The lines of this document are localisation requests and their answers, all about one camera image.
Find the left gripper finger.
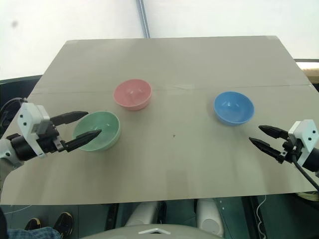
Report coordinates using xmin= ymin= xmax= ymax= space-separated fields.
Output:
xmin=49 ymin=111 xmax=89 ymax=126
xmin=64 ymin=129 xmax=103 ymax=152

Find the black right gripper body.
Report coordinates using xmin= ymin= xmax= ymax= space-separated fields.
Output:
xmin=276 ymin=138 xmax=300 ymax=165

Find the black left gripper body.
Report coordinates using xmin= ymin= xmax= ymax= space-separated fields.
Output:
xmin=36 ymin=119 xmax=68 ymax=155

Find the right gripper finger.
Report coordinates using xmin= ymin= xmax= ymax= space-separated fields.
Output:
xmin=249 ymin=137 xmax=284 ymax=162
xmin=258 ymin=125 xmax=290 ymax=139

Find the green plastic bowl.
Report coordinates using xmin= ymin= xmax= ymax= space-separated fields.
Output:
xmin=71 ymin=111 xmax=122 ymax=152

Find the blue plastic bowl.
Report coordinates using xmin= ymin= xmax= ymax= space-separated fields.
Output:
xmin=213 ymin=91 xmax=255 ymax=125

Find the black curved barrier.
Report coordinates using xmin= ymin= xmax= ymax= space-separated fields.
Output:
xmin=0 ymin=74 xmax=43 ymax=105

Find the red plastic bowl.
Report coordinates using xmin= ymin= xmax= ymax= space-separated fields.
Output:
xmin=113 ymin=79 xmax=153 ymax=112

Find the light wooden board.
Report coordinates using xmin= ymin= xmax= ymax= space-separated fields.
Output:
xmin=296 ymin=59 xmax=319 ymax=83

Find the black and yellow shoe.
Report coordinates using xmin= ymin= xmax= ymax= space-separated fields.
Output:
xmin=53 ymin=212 xmax=74 ymax=237
xmin=24 ymin=218 xmax=42 ymax=231

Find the white robot leg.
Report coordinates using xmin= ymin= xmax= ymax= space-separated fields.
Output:
xmin=124 ymin=200 xmax=160 ymax=227
xmin=196 ymin=198 xmax=225 ymax=237

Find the blue checked trouser leg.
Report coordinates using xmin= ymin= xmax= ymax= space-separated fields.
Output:
xmin=6 ymin=226 xmax=62 ymax=239

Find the grey robot torso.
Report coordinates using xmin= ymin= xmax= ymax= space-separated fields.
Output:
xmin=77 ymin=223 xmax=222 ymax=239

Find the grey metal pole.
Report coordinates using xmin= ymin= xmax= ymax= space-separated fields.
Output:
xmin=136 ymin=0 xmax=151 ymax=39

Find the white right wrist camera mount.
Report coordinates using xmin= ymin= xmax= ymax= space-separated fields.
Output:
xmin=288 ymin=119 xmax=319 ymax=167

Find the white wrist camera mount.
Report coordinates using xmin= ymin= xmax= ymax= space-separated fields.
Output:
xmin=16 ymin=102 xmax=52 ymax=159
xmin=288 ymin=119 xmax=319 ymax=167

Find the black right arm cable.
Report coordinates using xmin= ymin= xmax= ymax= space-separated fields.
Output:
xmin=291 ymin=154 xmax=319 ymax=193

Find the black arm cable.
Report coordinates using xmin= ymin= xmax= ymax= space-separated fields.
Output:
xmin=291 ymin=154 xmax=319 ymax=193
xmin=0 ymin=98 xmax=27 ymax=131

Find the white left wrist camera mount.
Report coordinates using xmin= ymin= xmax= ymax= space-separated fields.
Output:
xmin=16 ymin=102 xmax=52 ymax=159

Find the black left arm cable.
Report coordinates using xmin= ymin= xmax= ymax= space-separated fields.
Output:
xmin=0 ymin=98 xmax=27 ymax=131

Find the thin white cable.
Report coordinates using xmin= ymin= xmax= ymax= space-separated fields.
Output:
xmin=256 ymin=195 xmax=268 ymax=239

